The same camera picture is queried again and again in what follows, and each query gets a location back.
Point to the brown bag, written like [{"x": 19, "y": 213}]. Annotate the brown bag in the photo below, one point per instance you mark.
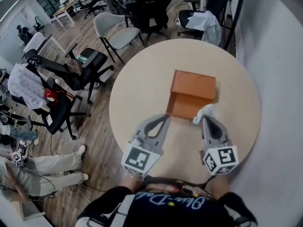
[{"x": 73, "y": 67}]

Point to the person's black printed shirt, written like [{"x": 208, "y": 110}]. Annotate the person's black printed shirt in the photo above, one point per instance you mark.
[{"x": 165, "y": 212}]

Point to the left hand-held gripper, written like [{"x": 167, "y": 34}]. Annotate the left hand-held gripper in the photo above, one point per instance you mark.
[{"x": 139, "y": 158}]

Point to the person's left forearm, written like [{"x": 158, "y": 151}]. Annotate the person's left forearm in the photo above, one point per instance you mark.
[{"x": 132, "y": 183}]

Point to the white desk with wooden top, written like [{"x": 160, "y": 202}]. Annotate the white desk with wooden top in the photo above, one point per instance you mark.
[{"x": 65, "y": 8}]

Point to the black mesh office chair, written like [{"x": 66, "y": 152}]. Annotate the black mesh office chair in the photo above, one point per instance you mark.
[{"x": 146, "y": 15}]

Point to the orange cardboard box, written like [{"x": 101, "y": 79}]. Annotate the orange cardboard box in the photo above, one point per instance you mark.
[{"x": 191, "y": 89}]

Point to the red bag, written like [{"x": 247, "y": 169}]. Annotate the red bag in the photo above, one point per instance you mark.
[{"x": 50, "y": 94}]

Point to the black office chair with headrest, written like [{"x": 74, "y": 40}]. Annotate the black office chair with headrest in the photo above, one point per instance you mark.
[{"x": 92, "y": 63}]

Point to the green bottle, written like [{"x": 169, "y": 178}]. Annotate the green bottle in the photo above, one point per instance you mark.
[{"x": 82, "y": 58}]

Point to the white checkered shirt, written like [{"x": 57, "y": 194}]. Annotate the white checkered shirt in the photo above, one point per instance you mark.
[{"x": 23, "y": 86}]

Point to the person's right forearm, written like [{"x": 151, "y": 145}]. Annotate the person's right forearm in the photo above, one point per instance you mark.
[{"x": 221, "y": 185}]

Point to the white low cabinet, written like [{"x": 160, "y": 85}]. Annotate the white low cabinet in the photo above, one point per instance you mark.
[{"x": 34, "y": 41}]

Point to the small white bag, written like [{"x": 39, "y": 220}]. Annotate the small white bag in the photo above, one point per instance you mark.
[{"x": 207, "y": 110}]

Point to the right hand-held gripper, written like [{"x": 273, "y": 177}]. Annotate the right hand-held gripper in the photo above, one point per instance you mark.
[{"x": 221, "y": 158}]

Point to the white cloth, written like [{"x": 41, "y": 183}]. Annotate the white cloth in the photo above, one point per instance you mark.
[{"x": 208, "y": 27}]

